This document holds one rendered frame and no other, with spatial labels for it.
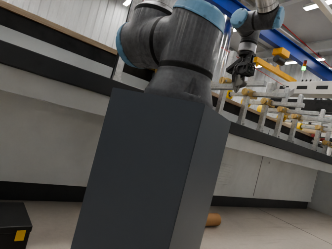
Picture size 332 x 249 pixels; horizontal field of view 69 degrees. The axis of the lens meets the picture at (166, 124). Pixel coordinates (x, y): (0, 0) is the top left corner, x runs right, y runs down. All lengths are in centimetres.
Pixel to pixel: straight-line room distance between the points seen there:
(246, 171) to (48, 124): 173
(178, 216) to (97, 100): 81
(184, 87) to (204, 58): 9
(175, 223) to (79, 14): 862
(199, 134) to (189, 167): 7
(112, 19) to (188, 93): 866
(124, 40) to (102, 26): 824
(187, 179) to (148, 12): 50
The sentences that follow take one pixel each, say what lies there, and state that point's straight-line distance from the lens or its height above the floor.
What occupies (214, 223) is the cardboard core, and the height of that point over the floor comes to 3.
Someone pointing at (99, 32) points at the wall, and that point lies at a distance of 897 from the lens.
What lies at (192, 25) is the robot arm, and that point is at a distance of 64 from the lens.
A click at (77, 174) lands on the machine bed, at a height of 17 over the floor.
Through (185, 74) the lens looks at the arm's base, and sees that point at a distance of 59.
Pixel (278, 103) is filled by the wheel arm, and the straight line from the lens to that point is 206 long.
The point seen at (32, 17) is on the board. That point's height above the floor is 88.
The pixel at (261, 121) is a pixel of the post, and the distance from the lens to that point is 204.
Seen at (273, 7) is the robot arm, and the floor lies 115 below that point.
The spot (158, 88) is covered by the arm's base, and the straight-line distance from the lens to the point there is 58.
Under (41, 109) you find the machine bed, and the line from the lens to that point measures 135.
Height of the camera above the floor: 53
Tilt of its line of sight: 1 degrees up
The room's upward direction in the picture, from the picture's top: 14 degrees clockwise
